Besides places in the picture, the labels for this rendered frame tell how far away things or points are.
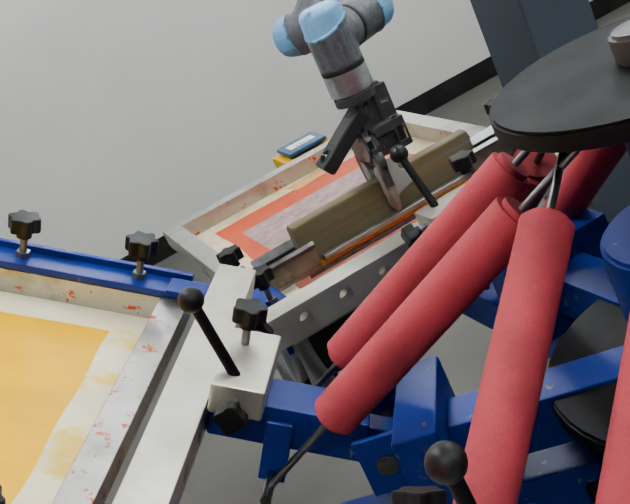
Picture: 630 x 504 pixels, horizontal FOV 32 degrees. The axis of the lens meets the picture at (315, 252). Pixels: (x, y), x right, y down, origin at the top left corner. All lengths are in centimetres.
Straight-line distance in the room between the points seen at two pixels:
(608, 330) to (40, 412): 64
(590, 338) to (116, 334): 60
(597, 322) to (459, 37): 488
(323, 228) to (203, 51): 378
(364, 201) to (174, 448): 85
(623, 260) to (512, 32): 154
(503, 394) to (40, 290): 79
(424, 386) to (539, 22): 146
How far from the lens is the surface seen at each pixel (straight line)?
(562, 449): 126
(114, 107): 549
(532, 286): 95
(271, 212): 230
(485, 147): 193
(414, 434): 115
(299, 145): 263
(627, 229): 115
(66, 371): 138
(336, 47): 180
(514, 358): 92
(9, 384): 136
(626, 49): 105
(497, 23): 262
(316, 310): 159
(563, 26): 260
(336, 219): 185
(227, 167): 565
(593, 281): 136
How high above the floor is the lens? 163
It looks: 20 degrees down
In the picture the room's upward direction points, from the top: 25 degrees counter-clockwise
